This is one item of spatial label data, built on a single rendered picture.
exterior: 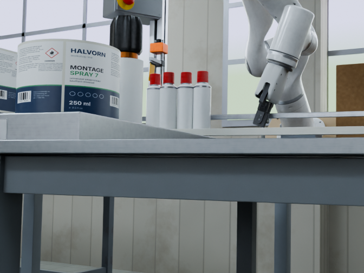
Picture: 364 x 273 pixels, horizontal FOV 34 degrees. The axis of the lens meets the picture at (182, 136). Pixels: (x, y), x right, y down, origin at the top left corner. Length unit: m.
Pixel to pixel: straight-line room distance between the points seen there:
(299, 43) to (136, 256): 3.56
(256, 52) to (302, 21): 0.49
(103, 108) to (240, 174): 0.40
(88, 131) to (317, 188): 0.39
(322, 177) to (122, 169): 0.29
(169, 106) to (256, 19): 0.51
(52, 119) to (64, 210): 4.45
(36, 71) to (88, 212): 4.16
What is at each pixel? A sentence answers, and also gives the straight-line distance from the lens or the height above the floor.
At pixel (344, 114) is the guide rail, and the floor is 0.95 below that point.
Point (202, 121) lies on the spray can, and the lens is 1.67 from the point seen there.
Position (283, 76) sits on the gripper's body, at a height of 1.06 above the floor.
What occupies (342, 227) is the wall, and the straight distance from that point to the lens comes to 4.22.
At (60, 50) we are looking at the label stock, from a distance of 1.10.
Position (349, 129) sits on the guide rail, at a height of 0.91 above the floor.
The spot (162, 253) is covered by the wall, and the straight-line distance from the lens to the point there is 4.82.
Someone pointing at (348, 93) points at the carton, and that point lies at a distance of 1.80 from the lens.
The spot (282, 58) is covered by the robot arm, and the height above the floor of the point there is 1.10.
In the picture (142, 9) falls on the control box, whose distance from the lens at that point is 1.92.
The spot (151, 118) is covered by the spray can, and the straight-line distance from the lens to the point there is 1.74.
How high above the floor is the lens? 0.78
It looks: 4 degrees up
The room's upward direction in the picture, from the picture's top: 1 degrees clockwise
